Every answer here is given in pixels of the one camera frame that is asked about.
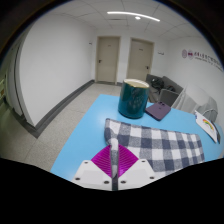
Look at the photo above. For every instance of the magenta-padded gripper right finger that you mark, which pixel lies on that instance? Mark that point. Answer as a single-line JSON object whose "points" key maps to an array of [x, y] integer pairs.
{"points": [[127, 160]]}

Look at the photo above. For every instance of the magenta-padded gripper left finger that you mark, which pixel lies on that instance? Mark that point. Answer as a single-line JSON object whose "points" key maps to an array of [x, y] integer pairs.
{"points": [[100, 161]]}

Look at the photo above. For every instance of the grey white checked towel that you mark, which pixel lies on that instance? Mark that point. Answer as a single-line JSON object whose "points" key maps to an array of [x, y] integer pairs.
{"points": [[160, 145]]}

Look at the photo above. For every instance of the purple smartphone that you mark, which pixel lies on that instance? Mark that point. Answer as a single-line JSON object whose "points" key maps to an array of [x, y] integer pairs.
{"points": [[157, 110]]}

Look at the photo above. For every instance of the dark teal mug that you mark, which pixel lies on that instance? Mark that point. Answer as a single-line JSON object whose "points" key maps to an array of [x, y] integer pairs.
{"points": [[133, 99]]}

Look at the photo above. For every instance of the black bag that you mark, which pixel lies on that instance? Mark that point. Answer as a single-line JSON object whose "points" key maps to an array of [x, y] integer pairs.
{"points": [[157, 83]]}

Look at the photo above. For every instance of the white leaflet with rainbow print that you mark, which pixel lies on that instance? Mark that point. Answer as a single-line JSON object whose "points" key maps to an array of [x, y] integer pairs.
{"points": [[207, 126]]}

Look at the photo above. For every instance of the white chair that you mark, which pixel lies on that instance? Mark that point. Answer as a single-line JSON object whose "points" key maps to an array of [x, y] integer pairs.
{"points": [[196, 100]]}

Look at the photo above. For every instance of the beige door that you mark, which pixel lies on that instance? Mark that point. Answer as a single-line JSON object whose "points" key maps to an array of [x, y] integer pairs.
{"points": [[107, 60], [139, 60]]}

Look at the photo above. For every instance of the round ceiling spotlight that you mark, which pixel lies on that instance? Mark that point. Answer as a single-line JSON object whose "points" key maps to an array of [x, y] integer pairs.
{"points": [[137, 17]]}

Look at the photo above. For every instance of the long ceiling light strip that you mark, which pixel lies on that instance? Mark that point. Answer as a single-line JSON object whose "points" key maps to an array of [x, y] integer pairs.
{"points": [[133, 14]]}

